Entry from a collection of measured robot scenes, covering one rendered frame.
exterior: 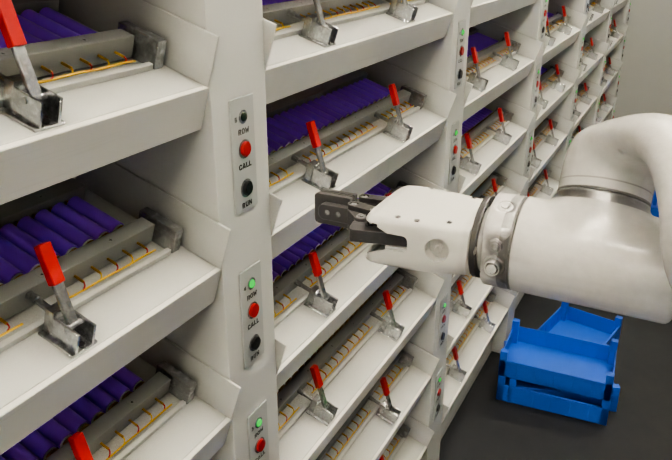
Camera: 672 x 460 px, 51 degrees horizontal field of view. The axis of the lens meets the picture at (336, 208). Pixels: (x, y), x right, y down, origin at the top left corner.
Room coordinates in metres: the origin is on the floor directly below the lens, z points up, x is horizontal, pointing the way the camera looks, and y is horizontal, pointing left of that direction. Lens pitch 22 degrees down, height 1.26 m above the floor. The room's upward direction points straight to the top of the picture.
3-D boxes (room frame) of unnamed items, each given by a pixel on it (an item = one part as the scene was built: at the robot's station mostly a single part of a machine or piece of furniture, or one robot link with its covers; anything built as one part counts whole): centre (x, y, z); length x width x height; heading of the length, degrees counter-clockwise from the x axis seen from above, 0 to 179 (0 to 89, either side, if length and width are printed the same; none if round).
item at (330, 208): (0.63, 0.00, 1.00); 0.07 x 0.03 x 0.03; 62
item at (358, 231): (0.59, -0.05, 1.00); 0.08 x 0.06 x 0.01; 103
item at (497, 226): (0.57, -0.15, 1.00); 0.09 x 0.03 x 0.08; 152
